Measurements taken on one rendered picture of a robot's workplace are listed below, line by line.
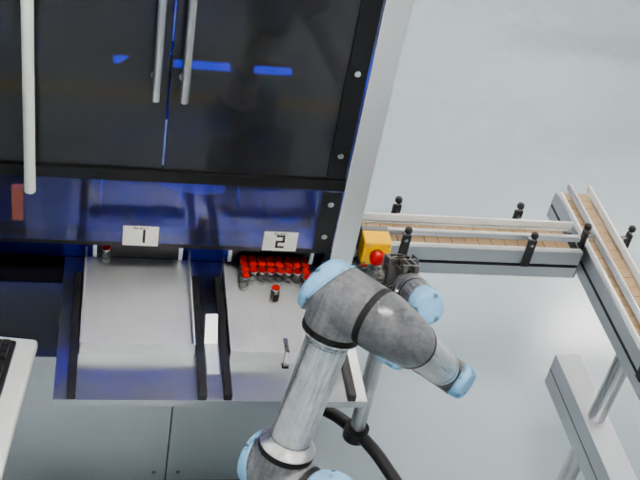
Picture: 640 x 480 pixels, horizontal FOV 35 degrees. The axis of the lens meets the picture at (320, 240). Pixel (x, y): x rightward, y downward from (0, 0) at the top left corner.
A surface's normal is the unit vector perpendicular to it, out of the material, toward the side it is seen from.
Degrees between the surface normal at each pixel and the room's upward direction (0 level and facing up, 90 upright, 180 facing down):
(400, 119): 0
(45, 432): 90
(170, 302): 0
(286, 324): 0
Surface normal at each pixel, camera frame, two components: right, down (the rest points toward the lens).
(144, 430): 0.14, 0.63
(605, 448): 0.16, -0.78
